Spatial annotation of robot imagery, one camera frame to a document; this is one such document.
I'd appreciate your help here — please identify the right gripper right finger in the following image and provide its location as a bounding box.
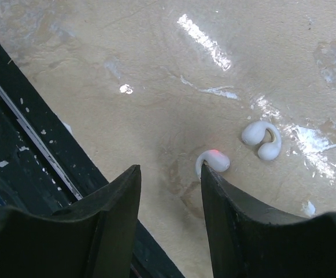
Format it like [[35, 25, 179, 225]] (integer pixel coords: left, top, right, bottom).
[[201, 165, 336, 277]]

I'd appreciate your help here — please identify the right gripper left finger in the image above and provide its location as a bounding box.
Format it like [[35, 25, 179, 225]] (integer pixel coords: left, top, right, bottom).
[[0, 165, 141, 277]]

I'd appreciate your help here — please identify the white earbud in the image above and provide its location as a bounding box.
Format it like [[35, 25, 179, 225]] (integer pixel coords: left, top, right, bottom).
[[241, 120, 282, 161], [195, 149, 231, 177]]

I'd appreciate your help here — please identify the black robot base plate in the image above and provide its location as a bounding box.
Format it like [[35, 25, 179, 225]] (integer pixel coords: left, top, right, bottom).
[[0, 23, 186, 278]]

